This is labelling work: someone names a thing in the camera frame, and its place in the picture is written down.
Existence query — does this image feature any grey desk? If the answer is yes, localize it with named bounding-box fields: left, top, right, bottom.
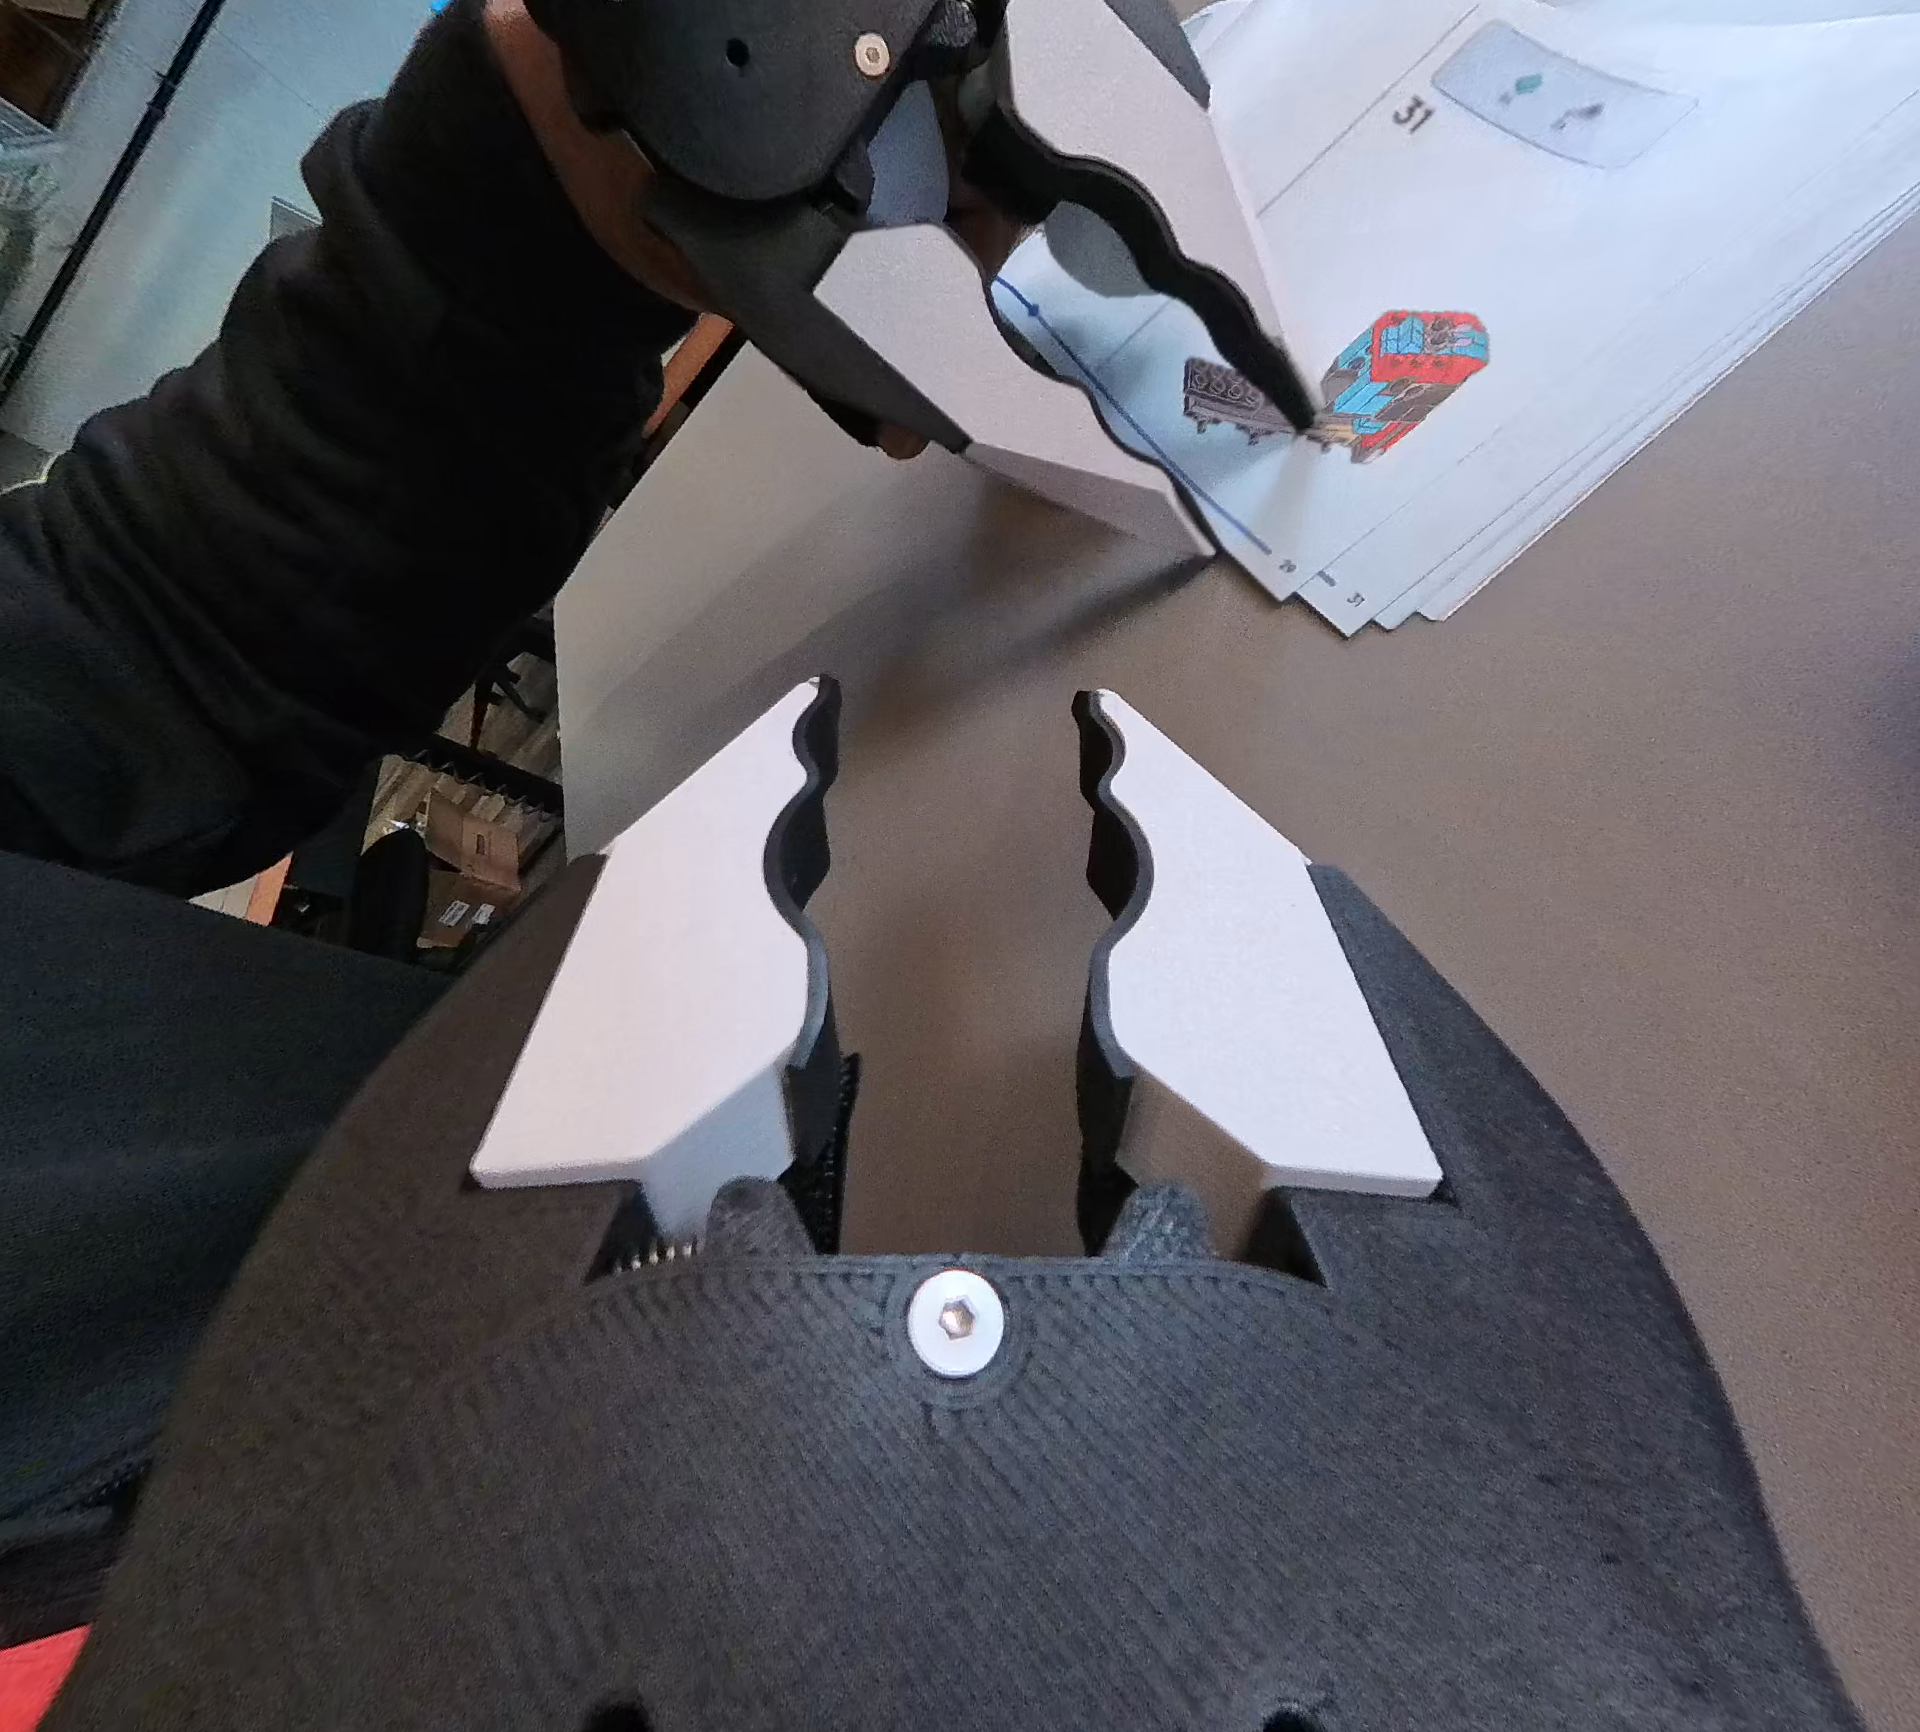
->
left=552, top=0, right=1920, bottom=1732

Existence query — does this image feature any brick building instruction booklet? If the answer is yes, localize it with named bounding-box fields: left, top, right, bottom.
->
left=991, top=0, right=1920, bottom=639

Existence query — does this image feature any person's left forearm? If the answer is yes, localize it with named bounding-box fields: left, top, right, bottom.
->
left=0, top=0, right=708, bottom=898

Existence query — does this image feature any person's black jacket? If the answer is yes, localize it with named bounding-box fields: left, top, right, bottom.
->
left=0, top=846, right=468, bottom=1635

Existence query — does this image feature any cardboard box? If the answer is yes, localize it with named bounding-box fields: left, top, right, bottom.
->
left=416, top=772, right=564, bottom=953

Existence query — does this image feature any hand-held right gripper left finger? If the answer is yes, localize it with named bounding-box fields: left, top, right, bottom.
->
left=468, top=675, right=864, bottom=1253

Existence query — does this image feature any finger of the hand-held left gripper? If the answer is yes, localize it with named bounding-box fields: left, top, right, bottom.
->
left=815, top=100, right=1224, bottom=560
left=956, top=0, right=1322, bottom=435

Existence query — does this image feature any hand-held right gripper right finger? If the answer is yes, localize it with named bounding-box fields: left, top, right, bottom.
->
left=1072, top=688, right=1446, bottom=1257

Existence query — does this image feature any person's left hand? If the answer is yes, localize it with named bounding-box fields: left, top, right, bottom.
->
left=482, top=0, right=711, bottom=314

